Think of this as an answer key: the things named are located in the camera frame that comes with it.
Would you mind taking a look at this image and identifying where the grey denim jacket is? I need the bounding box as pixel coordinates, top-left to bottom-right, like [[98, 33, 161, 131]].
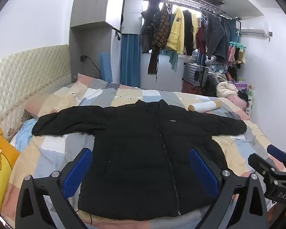
[[201, 10, 229, 64]]

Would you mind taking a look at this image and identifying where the blue foam board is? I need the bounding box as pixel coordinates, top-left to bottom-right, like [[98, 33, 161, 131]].
[[99, 52, 113, 83]]

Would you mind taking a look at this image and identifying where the light blue bed sheet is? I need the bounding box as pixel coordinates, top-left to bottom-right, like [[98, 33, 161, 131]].
[[11, 118, 37, 153]]

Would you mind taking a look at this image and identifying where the silver suitcase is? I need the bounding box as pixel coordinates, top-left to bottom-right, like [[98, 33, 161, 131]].
[[182, 62, 209, 87]]

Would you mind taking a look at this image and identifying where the cream quilted headboard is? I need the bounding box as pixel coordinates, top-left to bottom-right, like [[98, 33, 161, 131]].
[[0, 44, 72, 139]]

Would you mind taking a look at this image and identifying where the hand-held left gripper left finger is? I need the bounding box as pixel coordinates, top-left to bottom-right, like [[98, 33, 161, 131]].
[[15, 148, 93, 229]]

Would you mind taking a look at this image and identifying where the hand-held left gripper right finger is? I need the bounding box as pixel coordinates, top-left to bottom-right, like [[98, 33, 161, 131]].
[[189, 147, 270, 229]]

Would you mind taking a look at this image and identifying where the black wall charger with cable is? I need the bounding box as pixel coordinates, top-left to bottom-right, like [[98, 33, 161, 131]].
[[80, 55, 103, 79]]

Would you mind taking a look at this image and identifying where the dark checked scarf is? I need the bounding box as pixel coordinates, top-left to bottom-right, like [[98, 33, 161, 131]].
[[147, 45, 161, 75]]

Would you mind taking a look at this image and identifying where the red hanging garment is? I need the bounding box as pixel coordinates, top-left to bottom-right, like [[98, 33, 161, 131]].
[[196, 25, 206, 53]]

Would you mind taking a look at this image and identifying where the teal hanging garment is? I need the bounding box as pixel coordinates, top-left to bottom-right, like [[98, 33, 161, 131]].
[[162, 49, 179, 72]]

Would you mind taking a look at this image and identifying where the blue curtain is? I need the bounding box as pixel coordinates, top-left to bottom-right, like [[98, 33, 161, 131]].
[[120, 34, 141, 89]]

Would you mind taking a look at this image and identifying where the black hanging coat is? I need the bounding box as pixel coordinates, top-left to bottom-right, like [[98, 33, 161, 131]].
[[140, 0, 161, 54]]

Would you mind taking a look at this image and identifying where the thin black cable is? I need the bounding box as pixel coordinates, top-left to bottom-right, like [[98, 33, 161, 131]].
[[76, 209, 93, 226]]

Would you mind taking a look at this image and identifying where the pile of clothes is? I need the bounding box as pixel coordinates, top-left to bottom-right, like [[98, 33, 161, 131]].
[[205, 56, 251, 112]]

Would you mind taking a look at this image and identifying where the black padded jacket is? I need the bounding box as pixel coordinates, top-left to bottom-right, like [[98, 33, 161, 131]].
[[31, 99, 248, 221]]

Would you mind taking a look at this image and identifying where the brown houndstooth jacket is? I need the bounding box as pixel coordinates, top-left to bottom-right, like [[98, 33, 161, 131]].
[[151, 3, 172, 50]]

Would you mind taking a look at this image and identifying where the green sock hanger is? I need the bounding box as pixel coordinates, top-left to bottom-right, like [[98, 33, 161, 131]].
[[229, 29, 247, 69]]

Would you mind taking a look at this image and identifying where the pastel patchwork duvet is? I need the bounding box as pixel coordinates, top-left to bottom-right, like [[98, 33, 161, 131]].
[[1, 73, 286, 229]]

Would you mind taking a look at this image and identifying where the grey wall cabinet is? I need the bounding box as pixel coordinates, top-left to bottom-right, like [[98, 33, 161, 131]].
[[70, 0, 128, 32]]

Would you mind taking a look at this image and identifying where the white air conditioner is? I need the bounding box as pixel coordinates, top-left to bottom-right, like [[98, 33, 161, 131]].
[[239, 19, 273, 39]]

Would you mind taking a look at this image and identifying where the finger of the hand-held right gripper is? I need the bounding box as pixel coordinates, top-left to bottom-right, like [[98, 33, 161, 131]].
[[267, 144, 286, 172], [248, 153, 280, 179]]

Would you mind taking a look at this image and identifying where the dark red suitcase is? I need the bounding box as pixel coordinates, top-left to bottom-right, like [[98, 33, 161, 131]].
[[181, 80, 206, 94]]

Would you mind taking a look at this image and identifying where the black hanging garment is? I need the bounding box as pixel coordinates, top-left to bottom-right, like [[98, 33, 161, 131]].
[[182, 10, 193, 55]]

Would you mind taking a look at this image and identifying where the polka dot bag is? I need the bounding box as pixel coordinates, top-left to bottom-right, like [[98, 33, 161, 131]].
[[247, 85, 255, 120]]

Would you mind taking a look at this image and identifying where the cream hanging garment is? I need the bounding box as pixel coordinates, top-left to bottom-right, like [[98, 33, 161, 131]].
[[191, 13, 201, 50]]

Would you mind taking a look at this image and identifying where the yellow cushion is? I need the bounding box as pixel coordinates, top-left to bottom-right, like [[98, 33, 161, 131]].
[[0, 127, 22, 214]]

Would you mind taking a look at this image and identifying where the pastel patchwork pillow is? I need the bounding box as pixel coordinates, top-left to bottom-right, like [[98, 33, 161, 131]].
[[24, 73, 110, 120]]

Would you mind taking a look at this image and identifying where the white paper roll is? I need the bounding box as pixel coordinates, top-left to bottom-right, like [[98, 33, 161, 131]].
[[188, 101, 222, 112]]

